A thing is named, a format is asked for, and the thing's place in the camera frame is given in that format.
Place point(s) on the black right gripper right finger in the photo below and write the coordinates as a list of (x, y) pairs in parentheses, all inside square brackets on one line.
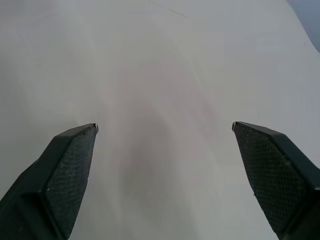
[(280, 180)]

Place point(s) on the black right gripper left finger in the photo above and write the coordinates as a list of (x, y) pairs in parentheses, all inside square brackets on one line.
[(37, 190)]

